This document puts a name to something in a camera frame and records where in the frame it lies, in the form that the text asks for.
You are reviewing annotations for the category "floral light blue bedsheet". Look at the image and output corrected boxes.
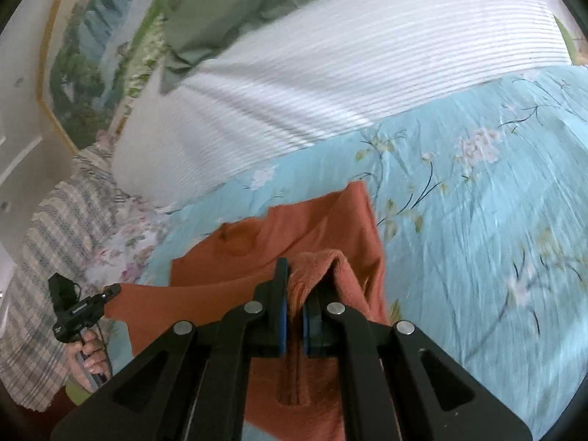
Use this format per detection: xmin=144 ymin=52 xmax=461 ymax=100
xmin=108 ymin=65 xmax=588 ymax=441

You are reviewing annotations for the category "landscape wall poster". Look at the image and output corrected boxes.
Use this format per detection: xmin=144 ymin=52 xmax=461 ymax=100
xmin=36 ymin=0 xmax=182 ymax=153

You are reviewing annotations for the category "floral pillow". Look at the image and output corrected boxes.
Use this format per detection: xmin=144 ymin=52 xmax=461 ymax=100
xmin=85 ymin=129 xmax=173 ymax=288

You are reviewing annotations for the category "plaid blanket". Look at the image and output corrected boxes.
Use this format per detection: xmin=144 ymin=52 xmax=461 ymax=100
xmin=0 ymin=144 xmax=152 ymax=412

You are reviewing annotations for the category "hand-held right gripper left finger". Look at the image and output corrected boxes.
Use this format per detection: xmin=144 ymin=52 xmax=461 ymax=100
xmin=50 ymin=258 xmax=290 ymax=441

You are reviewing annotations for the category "green cloth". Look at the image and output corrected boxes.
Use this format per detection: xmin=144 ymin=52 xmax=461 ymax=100
xmin=158 ymin=0 xmax=469 ymax=97

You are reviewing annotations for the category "white striped pillow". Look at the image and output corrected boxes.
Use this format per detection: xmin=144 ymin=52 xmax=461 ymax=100
xmin=111 ymin=0 xmax=573 ymax=205

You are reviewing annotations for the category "orange small garment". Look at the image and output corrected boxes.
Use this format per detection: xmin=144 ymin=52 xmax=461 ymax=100
xmin=105 ymin=180 xmax=391 ymax=441

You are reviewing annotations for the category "person's left hand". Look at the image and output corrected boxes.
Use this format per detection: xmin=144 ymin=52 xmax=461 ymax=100
xmin=65 ymin=331 xmax=112 ymax=392

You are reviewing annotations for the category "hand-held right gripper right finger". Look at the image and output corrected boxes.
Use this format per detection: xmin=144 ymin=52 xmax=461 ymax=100
xmin=302 ymin=285 xmax=539 ymax=441

